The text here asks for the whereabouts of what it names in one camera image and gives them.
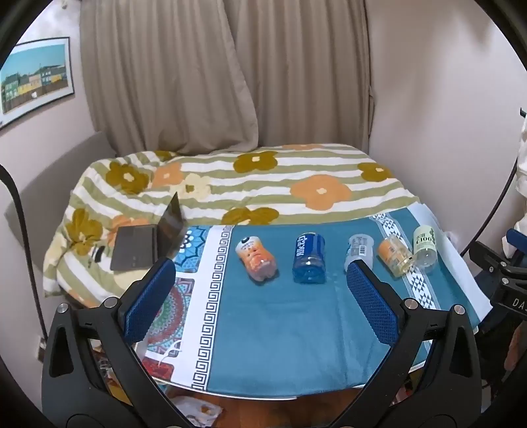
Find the thin black cable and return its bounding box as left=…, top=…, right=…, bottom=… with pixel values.
left=459, top=162, right=520, bottom=258

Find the clear cup green label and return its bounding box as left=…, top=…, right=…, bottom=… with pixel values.
left=413, top=225, right=438, bottom=274

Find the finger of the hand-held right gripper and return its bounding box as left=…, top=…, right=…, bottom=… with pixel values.
left=468, top=229, right=527, bottom=272

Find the white plastic bag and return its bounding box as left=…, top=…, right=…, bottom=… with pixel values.
left=169, top=394, right=225, bottom=428

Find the beige curtain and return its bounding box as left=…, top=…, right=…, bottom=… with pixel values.
left=79, top=0, right=373, bottom=156

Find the framed wall poster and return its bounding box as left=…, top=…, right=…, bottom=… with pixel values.
left=0, top=36, right=75, bottom=130

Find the floral striped blanket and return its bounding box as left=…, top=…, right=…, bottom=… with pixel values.
left=43, top=143, right=421, bottom=309

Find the blue patterned table cloth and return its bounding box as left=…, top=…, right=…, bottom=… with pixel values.
left=136, top=203, right=495, bottom=391

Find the orange label plastic cup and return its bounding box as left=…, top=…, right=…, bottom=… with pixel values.
left=236, top=235, right=281, bottom=284

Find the thick black cable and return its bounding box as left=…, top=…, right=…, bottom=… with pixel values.
left=0, top=165, right=47, bottom=338

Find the clear cup white label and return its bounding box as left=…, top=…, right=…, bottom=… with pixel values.
left=344, top=234, right=375, bottom=273

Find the grey laptop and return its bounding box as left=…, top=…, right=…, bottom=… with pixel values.
left=110, top=191, right=186, bottom=271

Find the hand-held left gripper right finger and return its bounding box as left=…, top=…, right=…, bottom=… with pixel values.
left=328, top=260, right=483, bottom=428

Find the clear cup orange label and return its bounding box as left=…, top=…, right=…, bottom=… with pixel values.
left=378, top=235, right=416, bottom=277

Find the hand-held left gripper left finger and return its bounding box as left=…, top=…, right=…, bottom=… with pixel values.
left=41, top=258, right=193, bottom=428

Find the blue label plastic cup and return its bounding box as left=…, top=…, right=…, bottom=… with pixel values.
left=292, top=232, right=327, bottom=284

